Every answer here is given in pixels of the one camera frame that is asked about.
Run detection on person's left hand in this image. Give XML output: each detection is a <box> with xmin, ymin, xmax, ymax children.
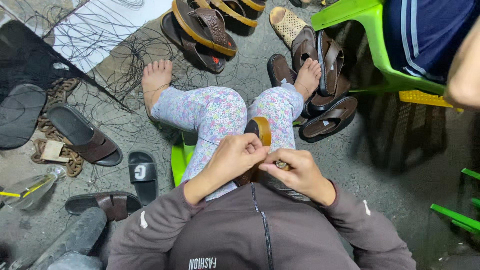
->
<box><xmin>212</xmin><ymin>133</ymin><xmax>271</xmax><ymax>188</ymax></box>

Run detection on person's right hand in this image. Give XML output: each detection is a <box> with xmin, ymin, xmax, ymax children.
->
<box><xmin>258</xmin><ymin>148</ymin><xmax>337</xmax><ymax>207</ymax></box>

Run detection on brown sandal with tan sole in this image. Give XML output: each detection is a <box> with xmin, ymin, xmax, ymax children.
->
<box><xmin>232</xmin><ymin>116</ymin><xmax>273</xmax><ymax>188</ymax></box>

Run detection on person's floral trousers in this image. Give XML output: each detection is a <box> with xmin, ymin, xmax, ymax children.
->
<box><xmin>150</xmin><ymin>83</ymin><xmax>305</xmax><ymax>201</ymax></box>

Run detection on green plastic stool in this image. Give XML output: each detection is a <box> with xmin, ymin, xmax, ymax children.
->
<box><xmin>170</xmin><ymin>131</ymin><xmax>196</xmax><ymax>187</ymax></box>

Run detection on person's brown zip jacket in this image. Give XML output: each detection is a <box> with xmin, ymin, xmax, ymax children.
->
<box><xmin>107</xmin><ymin>180</ymin><xmax>417</xmax><ymax>270</ymax></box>

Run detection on black slide with white letter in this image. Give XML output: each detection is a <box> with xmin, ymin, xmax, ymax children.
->
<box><xmin>128</xmin><ymin>150</ymin><xmax>159</xmax><ymax>206</ymax></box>

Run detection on person's right foot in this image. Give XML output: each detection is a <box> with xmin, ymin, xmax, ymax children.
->
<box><xmin>293</xmin><ymin>57</ymin><xmax>323</xmax><ymax>102</ymax></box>

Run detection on person's foot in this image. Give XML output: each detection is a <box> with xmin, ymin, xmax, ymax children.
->
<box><xmin>141</xmin><ymin>59</ymin><xmax>173</xmax><ymax>118</ymax></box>
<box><xmin>293</xmin><ymin>57</ymin><xmax>323</xmax><ymax>102</ymax></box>

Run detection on dark sandal with red mark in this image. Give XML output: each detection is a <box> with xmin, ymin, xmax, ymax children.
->
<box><xmin>160</xmin><ymin>10</ymin><xmax>227</xmax><ymax>73</ymax></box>

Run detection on person's left foot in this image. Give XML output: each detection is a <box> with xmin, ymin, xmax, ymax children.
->
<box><xmin>141</xmin><ymin>59</ymin><xmax>173</xmax><ymax>118</ymax></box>

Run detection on embossed brown sandal tan sole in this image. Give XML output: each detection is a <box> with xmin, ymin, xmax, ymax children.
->
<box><xmin>172</xmin><ymin>0</ymin><xmax>238</xmax><ymax>57</ymax></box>

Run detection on tangle of black threads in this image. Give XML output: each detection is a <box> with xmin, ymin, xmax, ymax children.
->
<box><xmin>22</xmin><ymin>0</ymin><xmax>271</xmax><ymax>188</ymax></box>

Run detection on yellow plastic crate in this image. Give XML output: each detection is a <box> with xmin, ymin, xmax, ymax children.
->
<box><xmin>398</xmin><ymin>89</ymin><xmax>465</xmax><ymax>113</ymax></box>

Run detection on beige perforated shoe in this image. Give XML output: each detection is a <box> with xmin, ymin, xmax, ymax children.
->
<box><xmin>269</xmin><ymin>6</ymin><xmax>309</xmax><ymax>50</ymax></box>

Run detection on brown sandal yellow sole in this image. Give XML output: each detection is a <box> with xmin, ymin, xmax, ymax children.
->
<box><xmin>195</xmin><ymin>0</ymin><xmax>259</xmax><ymax>28</ymax></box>
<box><xmin>240</xmin><ymin>0</ymin><xmax>267</xmax><ymax>12</ymax></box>

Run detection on green plastic chair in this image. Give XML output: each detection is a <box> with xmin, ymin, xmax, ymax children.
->
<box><xmin>310</xmin><ymin>0</ymin><xmax>448</xmax><ymax>97</ymax></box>

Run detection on grey concrete cylinder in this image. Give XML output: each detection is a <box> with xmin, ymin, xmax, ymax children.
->
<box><xmin>28</xmin><ymin>207</ymin><xmax>108</xmax><ymax>270</ymax></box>
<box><xmin>47</xmin><ymin>251</ymin><xmax>103</xmax><ymax>270</ymax></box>

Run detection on small cardboard piece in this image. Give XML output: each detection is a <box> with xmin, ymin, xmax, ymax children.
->
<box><xmin>40</xmin><ymin>140</ymin><xmax>70</xmax><ymax>163</ymax></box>

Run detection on white board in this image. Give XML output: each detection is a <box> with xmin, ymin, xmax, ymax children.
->
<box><xmin>52</xmin><ymin>0</ymin><xmax>174</xmax><ymax>74</ymax></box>

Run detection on clear plastic bottle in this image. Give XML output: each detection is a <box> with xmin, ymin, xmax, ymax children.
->
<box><xmin>0</xmin><ymin>166</ymin><xmax>67</xmax><ymax>211</ymax></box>

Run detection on black shoe sole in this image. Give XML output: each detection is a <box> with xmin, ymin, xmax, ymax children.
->
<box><xmin>0</xmin><ymin>83</ymin><xmax>47</xmax><ymax>150</ymax></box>

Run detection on black net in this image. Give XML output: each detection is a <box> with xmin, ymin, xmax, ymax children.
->
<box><xmin>0</xmin><ymin>19</ymin><xmax>132</xmax><ymax>113</ymax></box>

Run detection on dark brown strap sandal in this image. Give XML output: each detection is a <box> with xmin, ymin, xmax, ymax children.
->
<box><xmin>302</xmin><ymin>74</ymin><xmax>352</xmax><ymax>118</ymax></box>
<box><xmin>290</xmin><ymin>25</ymin><xmax>318</xmax><ymax>73</ymax></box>
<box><xmin>266</xmin><ymin>53</ymin><xmax>299</xmax><ymax>89</ymax></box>
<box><xmin>298</xmin><ymin>96</ymin><xmax>358</xmax><ymax>143</ymax></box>
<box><xmin>317</xmin><ymin>30</ymin><xmax>345</xmax><ymax>97</ymax></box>

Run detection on brown buckle-strap sandal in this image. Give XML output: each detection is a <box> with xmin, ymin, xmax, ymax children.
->
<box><xmin>64</xmin><ymin>191</ymin><xmax>143</xmax><ymax>222</ymax></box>

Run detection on dark brown wide-strap sandal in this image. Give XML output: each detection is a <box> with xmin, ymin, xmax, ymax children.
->
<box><xmin>46</xmin><ymin>103</ymin><xmax>124</xmax><ymax>167</ymax></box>

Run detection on green plastic frame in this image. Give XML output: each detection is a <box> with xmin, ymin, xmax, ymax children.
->
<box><xmin>430</xmin><ymin>167</ymin><xmax>480</xmax><ymax>236</ymax></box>

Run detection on rusty chain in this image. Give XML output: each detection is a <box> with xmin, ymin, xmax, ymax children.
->
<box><xmin>31</xmin><ymin>77</ymin><xmax>85</xmax><ymax>178</ymax></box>

